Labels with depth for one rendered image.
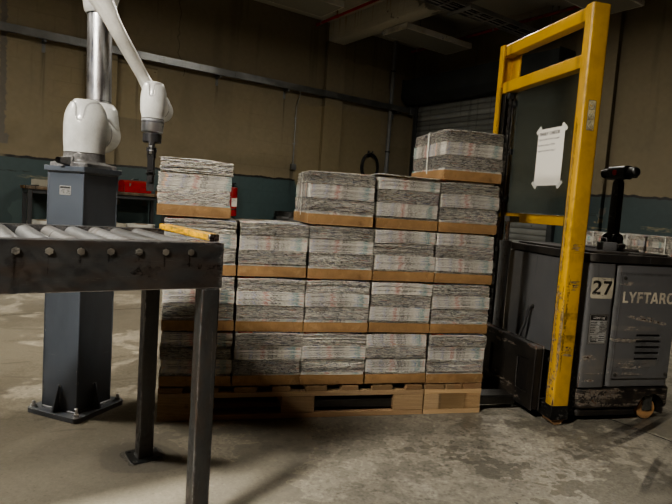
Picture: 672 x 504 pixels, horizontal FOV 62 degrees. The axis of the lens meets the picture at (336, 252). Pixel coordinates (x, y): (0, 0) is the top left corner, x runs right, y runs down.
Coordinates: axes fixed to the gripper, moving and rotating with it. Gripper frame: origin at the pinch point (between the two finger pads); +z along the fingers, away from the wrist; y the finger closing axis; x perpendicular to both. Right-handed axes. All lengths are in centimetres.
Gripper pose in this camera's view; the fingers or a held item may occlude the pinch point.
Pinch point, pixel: (150, 182)
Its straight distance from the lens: 246.6
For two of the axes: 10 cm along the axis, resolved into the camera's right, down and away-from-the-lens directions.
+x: -9.7, -0.5, -2.5
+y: -2.5, -1.0, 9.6
